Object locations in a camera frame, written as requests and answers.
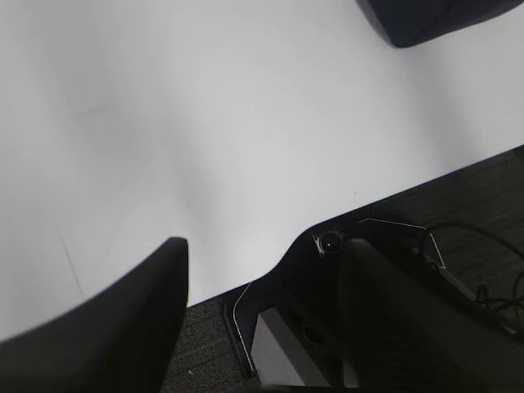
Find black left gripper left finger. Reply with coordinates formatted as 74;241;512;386
1;237;188;392

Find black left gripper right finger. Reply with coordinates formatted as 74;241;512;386
339;238;523;392

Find navy blue lunch bag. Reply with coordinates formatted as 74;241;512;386
357;0;523;48

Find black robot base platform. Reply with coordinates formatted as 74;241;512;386
224;219;461;392

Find black floor cables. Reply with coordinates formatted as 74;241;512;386
425;220;524;324

